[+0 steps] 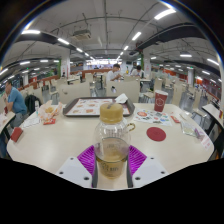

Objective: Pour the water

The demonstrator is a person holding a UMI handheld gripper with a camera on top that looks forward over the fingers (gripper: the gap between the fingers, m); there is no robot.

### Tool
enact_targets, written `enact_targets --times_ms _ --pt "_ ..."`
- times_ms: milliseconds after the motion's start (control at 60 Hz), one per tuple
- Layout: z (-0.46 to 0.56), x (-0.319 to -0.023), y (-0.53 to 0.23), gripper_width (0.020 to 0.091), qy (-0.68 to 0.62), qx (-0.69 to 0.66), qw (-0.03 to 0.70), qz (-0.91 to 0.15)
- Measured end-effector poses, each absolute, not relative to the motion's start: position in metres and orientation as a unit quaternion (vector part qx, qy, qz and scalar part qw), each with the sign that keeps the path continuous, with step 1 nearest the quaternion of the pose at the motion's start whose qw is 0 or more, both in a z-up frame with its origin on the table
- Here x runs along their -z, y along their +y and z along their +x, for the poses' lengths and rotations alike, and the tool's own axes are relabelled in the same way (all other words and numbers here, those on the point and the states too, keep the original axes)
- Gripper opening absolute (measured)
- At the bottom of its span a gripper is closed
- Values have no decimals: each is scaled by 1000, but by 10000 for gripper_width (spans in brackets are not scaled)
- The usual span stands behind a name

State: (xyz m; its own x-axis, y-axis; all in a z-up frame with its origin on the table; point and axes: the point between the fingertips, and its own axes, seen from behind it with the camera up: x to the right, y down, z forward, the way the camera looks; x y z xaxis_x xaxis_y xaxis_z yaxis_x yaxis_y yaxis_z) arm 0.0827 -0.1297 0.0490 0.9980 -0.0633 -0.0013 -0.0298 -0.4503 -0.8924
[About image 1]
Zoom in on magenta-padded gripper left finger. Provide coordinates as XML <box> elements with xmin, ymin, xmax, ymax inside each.
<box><xmin>55</xmin><ymin>144</ymin><xmax>100</xmax><ymax>189</ymax></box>

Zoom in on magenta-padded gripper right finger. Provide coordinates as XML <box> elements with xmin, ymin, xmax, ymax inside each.
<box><xmin>126</xmin><ymin>144</ymin><xmax>168</xmax><ymax>189</ymax></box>

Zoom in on clear bottle with yellow cap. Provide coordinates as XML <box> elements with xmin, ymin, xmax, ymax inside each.
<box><xmin>93</xmin><ymin>102</ymin><xmax>132</xmax><ymax>181</ymax></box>

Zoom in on flat round red coaster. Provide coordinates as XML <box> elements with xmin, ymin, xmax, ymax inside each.
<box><xmin>145</xmin><ymin>126</ymin><xmax>167</xmax><ymax>142</ymax></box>

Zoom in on small red snack packet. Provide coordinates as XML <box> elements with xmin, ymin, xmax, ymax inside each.
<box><xmin>43</xmin><ymin>118</ymin><xmax>57</xmax><ymax>126</ymax></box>

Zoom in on red sauce packet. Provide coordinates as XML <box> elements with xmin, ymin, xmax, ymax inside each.
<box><xmin>169</xmin><ymin>115</ymin><xmax>182</xmax><ymax>124</ymax></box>

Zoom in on clear plastic bag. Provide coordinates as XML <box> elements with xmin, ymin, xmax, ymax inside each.
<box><xmin>179</xmin><ymin>119</ymin><xmax>201</xmax><ymax>138</ymax></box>

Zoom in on white paper receipt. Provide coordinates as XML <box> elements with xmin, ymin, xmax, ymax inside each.
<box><xmin>21</xmin><ymin>114</ymin><xmax>43</xmax><ymax>129</ymax></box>

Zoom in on white table sign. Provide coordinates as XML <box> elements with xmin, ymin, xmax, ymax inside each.
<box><xmin>196</xmin><ymin>128</ymin><xmax>214</xmax><ymax>151</ymax></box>

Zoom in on white sauce packet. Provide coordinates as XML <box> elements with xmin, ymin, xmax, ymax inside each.
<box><xmin>179</xmin><ymin>111</ymin><xmax>189</xmax><ymax>122</ymax></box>

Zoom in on crumpled orange food wrapper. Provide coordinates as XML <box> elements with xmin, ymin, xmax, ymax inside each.
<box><xmin>37</xmin><ymin>100</ymin><xmax>64</xmax><ymax>123</ymax></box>

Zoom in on printed paper tray liner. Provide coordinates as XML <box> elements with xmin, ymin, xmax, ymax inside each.
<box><xmin>66</xmin><ymin>98</ymin><xmax>130</xmax><ymax>116</ymax></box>

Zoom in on dark food tray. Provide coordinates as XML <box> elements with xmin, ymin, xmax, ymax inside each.
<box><xmin>62</xmin><ymin>96</ymin><xmax>136</xmax><ymax>118</ymax></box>

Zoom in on red wallet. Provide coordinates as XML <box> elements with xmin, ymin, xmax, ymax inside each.
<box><xmin>10</xmin><ymin>126</ymin><xmax>24</xmax><ymax>143</ymax></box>

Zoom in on red paper cup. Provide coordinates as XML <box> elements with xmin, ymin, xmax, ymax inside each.
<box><xmin>153</xmin><ymin>89</ymin><xmax>169</xmax><ymax>113</ymax></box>

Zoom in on black backpack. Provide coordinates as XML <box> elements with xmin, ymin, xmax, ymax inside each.
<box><xmin>24</xmin><ymin>94</ymin><xmax>43</xmax><ymax>116</ymax></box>

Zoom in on white paper napkin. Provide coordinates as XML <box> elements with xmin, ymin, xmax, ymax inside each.
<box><xmin>114</xmin><ymin>93</ymin><xmax>129</xmax><ymax>105</ymax></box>

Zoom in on beige cafeteria chairs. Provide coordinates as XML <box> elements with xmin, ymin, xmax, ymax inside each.
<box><xmin>19</xmin><ymin>71</ymin><xmax>221</xmax><ymax>109</ymax></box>

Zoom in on person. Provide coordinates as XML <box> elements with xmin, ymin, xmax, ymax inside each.
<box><xmin>105</xmin><ymin>63</ymin><xmax>123</xmax><ymax>83</ymax></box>
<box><xmin>129</xmin><ymin>64</ymin><xmax>146</xmax><ymax>79</ymax></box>
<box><xmin>0</xmin><ymin>79</ymin><xmax>29</xmax><ymax>134</ymax></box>

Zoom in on ceiling air conditioner unit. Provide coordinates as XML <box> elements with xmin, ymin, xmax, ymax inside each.
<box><xmin>71</xmin><ymin>29</ymin><xmax>93</xmax><ymax>42</ymax></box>

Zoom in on ceiling strip lights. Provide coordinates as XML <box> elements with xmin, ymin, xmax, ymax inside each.
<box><xmin>0</xmin><ymin>7</ymin><xmax>224</xmax><ymax>84</ymax></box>

